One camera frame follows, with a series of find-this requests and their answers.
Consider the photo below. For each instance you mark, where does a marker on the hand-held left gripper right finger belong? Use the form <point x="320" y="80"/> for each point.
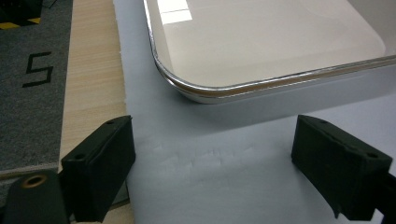
<point x="342" y="168"/>

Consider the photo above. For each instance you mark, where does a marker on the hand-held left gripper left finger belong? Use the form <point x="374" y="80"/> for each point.
<point x="96" y="168"/>

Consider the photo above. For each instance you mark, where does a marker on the white square plate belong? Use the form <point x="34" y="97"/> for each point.
<point x="249" y="46"/>
<point x="214" y="99"/>

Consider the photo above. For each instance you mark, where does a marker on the black stand base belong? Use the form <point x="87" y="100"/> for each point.
<point x="18" y="9"/>

